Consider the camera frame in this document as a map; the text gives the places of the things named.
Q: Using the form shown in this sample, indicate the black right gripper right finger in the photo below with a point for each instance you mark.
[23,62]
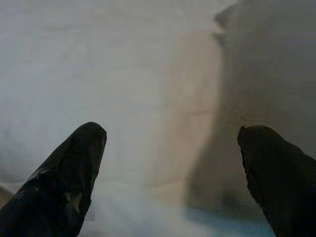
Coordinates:
[284,182]

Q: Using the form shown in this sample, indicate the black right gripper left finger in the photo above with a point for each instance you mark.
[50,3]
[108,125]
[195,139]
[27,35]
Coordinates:
[54,187]

